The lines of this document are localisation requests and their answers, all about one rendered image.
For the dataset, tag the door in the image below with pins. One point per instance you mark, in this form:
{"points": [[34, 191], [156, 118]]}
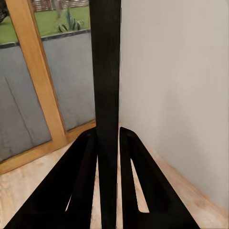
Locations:
{"points": [[46, 78]]}

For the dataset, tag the poster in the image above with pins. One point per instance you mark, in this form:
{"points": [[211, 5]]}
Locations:
{"points": [[105, 21]]}

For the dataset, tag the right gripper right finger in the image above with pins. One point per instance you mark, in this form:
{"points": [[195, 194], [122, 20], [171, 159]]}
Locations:
{"points": [[167, 211]]}

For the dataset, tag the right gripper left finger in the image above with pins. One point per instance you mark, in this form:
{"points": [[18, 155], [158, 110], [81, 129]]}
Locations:
{"points": [[64, 199]]}

